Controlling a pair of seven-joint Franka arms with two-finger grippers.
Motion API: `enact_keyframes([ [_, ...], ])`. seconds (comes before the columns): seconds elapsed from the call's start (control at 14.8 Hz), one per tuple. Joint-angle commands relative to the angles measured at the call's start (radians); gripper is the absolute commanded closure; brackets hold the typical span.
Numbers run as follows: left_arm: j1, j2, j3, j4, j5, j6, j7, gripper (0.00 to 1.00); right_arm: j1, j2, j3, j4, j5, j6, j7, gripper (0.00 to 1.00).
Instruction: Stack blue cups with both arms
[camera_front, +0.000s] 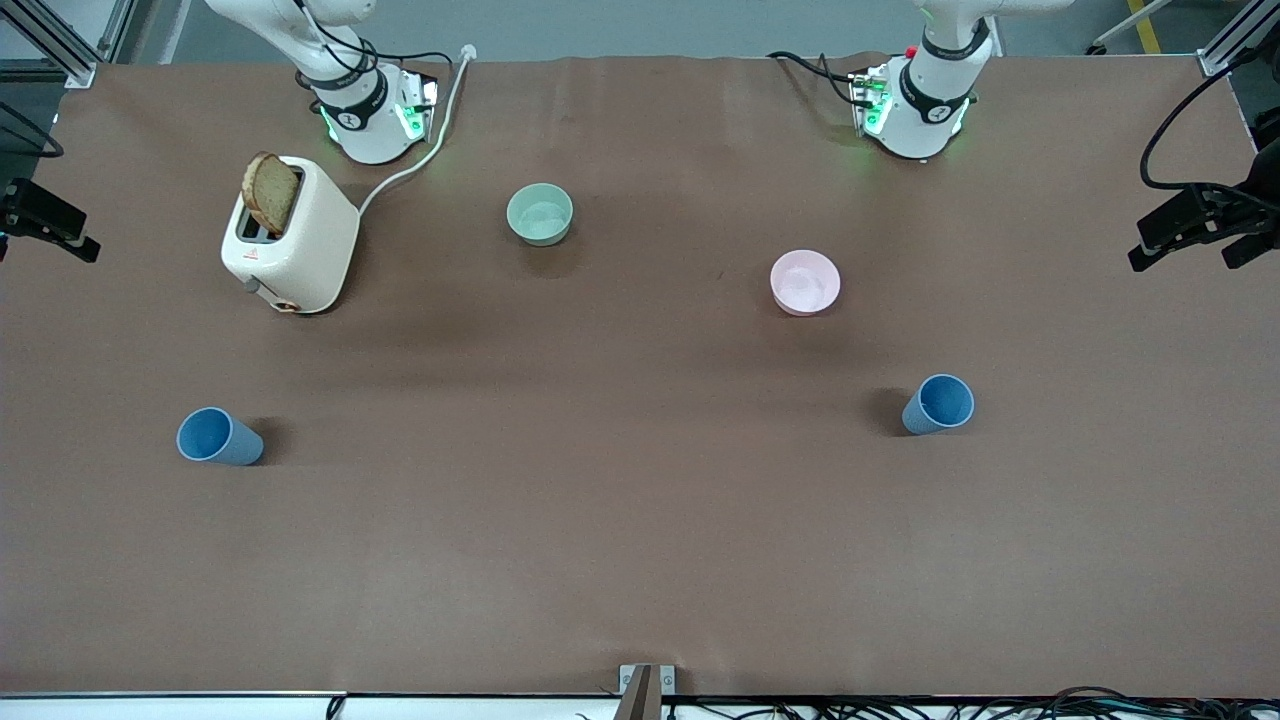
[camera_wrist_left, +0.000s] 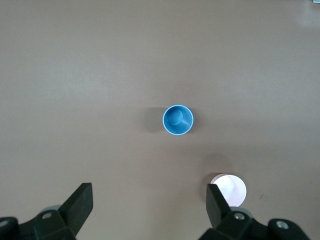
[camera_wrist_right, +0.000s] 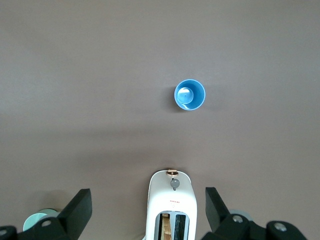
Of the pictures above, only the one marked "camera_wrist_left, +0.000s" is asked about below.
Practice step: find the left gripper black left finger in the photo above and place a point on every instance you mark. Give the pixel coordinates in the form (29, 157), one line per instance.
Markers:
(72, 212)

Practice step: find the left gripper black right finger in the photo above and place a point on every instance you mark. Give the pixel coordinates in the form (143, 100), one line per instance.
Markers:
(225, 222)

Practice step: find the small blue plastic cup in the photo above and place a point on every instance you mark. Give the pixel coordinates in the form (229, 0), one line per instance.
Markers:
(178, 121)

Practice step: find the pink bowl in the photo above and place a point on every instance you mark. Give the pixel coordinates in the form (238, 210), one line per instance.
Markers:
(233, 191)

